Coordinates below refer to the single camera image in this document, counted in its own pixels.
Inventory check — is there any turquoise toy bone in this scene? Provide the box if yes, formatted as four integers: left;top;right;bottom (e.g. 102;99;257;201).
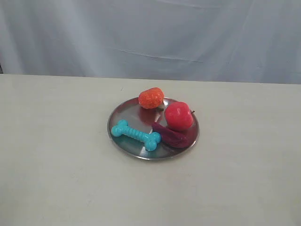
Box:
111;120;161;152

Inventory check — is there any round stainless steel plate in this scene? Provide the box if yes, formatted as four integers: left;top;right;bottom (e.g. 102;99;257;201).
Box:
107;97;200;161

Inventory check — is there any orange toy strawberry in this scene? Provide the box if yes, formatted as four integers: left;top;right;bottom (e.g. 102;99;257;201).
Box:
138;88;165;109

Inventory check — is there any red toy apple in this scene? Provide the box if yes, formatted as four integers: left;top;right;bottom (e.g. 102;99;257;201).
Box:
165;101;194;131

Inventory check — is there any dark purple toy sweet potato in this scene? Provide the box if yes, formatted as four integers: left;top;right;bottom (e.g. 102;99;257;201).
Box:
152;122;190;148

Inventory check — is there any white backdrop cloth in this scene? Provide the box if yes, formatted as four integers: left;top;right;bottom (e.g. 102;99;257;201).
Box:
0;0;301;84

